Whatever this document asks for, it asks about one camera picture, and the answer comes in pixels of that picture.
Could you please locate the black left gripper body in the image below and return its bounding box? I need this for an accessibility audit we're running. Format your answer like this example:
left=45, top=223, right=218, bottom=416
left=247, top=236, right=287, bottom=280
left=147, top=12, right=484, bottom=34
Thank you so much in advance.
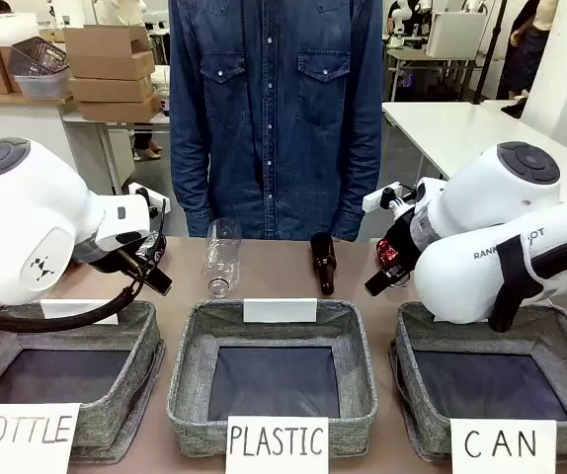
left=86, top=234, right=167, bottom=277

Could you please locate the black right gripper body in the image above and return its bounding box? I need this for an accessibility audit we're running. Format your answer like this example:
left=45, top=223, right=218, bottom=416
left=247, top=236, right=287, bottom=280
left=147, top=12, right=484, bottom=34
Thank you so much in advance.
left=384, top=212, right=421, bottom=272

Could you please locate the crushed red drink can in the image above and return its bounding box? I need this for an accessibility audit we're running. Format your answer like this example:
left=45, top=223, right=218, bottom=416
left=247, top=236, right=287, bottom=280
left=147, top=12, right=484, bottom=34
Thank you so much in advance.
left=375, top=238, right=401, bottom=267

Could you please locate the brown glass bottle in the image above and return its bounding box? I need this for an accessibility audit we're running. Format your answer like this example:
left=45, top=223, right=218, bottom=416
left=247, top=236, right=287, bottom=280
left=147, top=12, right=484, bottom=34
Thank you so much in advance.
left=310, top=231, right=338, bottom=297

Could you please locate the clear plastic bottle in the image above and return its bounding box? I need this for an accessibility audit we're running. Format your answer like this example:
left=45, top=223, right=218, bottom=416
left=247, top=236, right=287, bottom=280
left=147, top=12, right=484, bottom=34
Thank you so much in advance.
left=202, top=216, right=243, bottom=300

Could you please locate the person's right forearm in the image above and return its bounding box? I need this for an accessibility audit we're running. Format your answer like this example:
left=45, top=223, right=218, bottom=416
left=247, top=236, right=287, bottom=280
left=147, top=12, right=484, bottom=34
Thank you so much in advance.
left=169, top=132, right=214, bottom=238

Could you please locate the person's left forearm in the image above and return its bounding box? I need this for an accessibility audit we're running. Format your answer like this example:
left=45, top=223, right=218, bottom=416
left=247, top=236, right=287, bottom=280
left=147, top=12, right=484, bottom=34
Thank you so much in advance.
left=332, top=132, right=383, bottom=243

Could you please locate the folded white CAN tent card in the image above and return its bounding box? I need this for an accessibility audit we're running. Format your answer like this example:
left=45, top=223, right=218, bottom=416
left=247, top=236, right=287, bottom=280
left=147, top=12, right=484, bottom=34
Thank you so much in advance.
left=432, top=311, right=491, bottom=325

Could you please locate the grey fabric bottle basket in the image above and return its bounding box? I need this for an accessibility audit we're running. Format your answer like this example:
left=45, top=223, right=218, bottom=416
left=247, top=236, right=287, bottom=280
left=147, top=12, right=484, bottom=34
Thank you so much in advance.
left=0, top=300, right=166, bottom=465

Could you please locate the grey fabric can basket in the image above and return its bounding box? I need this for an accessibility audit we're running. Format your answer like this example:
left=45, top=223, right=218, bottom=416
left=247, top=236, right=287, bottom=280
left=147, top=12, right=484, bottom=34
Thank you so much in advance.
left=389, top=301, right=567, bottom=463

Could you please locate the grey fabric plastic basket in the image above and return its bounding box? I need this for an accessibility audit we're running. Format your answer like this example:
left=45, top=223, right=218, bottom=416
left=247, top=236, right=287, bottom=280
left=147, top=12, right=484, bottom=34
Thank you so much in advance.
left=166, top=298, right=379, bottom=458

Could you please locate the large white CAN label card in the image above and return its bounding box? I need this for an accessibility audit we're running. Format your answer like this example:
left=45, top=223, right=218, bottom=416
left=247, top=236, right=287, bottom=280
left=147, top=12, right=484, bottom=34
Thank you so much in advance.
left=449, top=418, right=558, bottom=474

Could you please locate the black mesh basket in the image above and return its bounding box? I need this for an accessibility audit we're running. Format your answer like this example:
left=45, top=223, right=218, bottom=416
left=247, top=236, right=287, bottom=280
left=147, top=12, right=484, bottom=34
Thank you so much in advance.
left=8, top=37, right=70, bottom=76

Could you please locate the folded white BOTTLE tent card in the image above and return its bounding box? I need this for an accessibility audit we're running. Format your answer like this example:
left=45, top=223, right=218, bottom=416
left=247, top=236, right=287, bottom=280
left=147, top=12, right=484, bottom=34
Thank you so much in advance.
left=40, top=298, right=121, bottom=326

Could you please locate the folded white PLASTIC tent card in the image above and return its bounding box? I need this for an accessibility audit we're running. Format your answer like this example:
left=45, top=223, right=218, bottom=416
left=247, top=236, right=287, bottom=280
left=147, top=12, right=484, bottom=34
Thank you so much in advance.
left=242, top=297, right=318, bottom=325

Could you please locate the large white table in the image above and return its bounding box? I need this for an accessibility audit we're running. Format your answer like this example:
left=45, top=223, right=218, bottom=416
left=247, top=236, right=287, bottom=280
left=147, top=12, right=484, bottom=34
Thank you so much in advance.
left=380, top=100, right=567, bottom=180

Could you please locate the closed cardboard box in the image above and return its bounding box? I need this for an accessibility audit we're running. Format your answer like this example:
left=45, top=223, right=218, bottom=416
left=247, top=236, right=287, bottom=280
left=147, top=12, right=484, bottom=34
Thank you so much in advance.
left=68, top=75, right=155, bottom=104
left=78, top=94, right=162, bottom=122
left=68, top=50, right=157, bottom=81

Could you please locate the background workbench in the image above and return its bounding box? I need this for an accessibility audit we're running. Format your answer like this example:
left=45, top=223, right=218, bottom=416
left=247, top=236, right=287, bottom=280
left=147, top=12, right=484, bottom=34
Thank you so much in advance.
left=383, top=47, right=483, bottom=102

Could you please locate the person in denim shirt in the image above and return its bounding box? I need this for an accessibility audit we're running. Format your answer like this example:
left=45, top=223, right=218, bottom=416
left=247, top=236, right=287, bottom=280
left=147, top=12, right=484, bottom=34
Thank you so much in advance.
left=168, top=0, right=384, bottom=243

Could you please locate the clear plastic tub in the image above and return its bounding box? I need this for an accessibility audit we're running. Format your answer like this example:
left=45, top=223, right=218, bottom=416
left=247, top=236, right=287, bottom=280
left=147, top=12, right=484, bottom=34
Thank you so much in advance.
left=14, top=70, right=73, bottom=100

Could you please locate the wooden shelf board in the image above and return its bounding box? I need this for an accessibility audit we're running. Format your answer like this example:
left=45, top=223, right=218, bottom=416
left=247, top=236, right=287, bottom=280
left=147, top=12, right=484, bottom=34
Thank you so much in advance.
left=0, top=92, right=75, bottom=108

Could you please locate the large white PLASTIC label card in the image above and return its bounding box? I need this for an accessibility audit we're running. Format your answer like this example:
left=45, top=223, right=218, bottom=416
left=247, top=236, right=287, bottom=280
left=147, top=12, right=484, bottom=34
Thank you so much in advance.
left=225, top=415, right=331, bottom=474

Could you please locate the black tripod pole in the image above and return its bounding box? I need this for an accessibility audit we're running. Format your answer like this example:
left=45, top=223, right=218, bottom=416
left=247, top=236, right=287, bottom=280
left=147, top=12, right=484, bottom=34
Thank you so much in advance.
left=470, top=0, right=510, bottom=106

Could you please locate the large white BOTTLE label card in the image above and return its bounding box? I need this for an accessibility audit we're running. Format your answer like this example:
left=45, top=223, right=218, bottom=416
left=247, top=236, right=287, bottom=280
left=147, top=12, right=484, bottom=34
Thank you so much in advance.
left=0, top=403, right=83, bottom=474

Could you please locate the open cardboard box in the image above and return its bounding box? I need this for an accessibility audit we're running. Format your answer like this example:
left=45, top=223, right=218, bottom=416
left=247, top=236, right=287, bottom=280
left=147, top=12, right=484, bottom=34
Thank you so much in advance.
left=62, top=24, right=154, bottom=58

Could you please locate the background person in dark skirt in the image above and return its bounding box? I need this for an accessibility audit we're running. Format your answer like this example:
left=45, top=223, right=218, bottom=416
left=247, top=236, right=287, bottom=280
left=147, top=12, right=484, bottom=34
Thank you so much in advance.
left=497, top=0, right=559, bottom=101

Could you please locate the white foam box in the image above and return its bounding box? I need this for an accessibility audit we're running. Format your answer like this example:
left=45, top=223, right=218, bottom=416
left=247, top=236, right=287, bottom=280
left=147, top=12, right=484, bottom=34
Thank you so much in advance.
left=0, top=13, right=41, bottom=48

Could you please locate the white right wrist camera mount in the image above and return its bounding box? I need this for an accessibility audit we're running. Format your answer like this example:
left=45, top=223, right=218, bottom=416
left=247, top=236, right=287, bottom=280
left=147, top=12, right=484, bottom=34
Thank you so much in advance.
left=362, top=182, right=418, bottom=214

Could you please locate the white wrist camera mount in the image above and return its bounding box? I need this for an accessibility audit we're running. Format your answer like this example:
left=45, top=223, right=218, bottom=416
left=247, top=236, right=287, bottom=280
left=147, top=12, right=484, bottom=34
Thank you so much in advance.
left=362, top=182, right=418, bottom=214
left=127, top=181, right=171, bottom=219

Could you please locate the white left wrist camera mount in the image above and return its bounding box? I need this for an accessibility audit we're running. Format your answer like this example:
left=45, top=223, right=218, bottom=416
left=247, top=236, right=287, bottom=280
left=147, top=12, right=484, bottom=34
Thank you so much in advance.
left=127, top=181, right=171, bottom=219

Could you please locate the black right arm cable sleeve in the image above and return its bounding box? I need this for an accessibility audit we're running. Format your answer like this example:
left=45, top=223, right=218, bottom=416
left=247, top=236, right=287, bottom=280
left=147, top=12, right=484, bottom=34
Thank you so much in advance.
left=490, top=231, right=567, bottom=333

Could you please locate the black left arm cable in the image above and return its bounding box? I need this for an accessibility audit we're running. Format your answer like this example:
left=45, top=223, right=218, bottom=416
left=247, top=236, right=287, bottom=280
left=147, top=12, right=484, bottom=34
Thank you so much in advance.
left=0, top=197, right=171, bottom=334

